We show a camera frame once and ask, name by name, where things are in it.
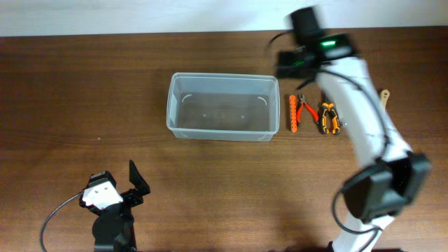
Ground red handled small cutters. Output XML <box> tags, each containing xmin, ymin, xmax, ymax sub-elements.
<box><xmin>296</xmin><ymin>94</ymin><xmax>319</xmax><ymax>127</ymax></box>

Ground orange black handled pliers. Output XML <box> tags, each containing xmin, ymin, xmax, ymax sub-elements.
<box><xmin>318</xmin><ymin>92</ymin><xmax>341</xmax><ymax>135</ymax></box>

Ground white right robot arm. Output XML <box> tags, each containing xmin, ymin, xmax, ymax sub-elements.
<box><xmin>275</xmin><ymin>7</ymin><xmax>431</xmax><ymax>251</ymax></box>

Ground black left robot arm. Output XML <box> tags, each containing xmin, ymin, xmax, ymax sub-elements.
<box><xmin>79</xmin><ymin>160</ymin><xmax>151</xmax><ymax>252</ymax></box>

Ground orange bit holder strip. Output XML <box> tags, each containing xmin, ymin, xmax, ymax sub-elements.
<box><xmin>289</xmin><ymin>94</ymin><xmax>298</xmax><ymax>132</ymax></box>

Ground clear plastic container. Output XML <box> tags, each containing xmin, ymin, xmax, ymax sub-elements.
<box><xmin>166</xmin><ymin>72</ymin><xmax>281</xmax><ymax>142</ymax></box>

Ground red scraper wooden handle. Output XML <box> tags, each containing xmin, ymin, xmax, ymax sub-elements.
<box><xmin>379</xmin><ymin>89</ymin><xmax>391</xmax><ymax>108</ymax></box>

